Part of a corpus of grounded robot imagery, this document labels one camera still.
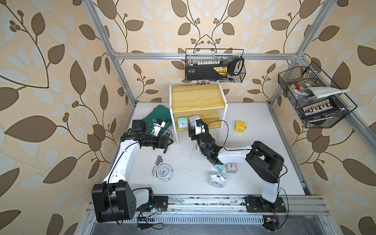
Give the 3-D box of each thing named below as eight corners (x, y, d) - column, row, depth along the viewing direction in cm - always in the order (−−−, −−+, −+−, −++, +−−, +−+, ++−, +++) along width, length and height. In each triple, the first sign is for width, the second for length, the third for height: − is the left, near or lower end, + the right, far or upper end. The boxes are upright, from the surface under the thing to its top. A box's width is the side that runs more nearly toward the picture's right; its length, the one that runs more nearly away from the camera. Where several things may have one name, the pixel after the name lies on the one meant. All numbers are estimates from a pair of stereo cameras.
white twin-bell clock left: (151, 181, 84) (150, 178, 80) (154, 166, 89) (152, 163, 86) (172, 181, 84) (171, 178, 80) (173, 166, 89) (172, 163, 86)
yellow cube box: (234, 132, 105) (236, 127, 100) (235, 125, 108) (236, 120, 104) (243, 133, 104) (245, 129, 99) (243, 126, 108) (245, 122, 103)
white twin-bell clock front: (210, 187, 81) (211, 183, 74) (209, 178, 84) (210, 173, 77) (223, 187, 81) (226, 183, 74) (222, 178, 84) (225, 173, 77)
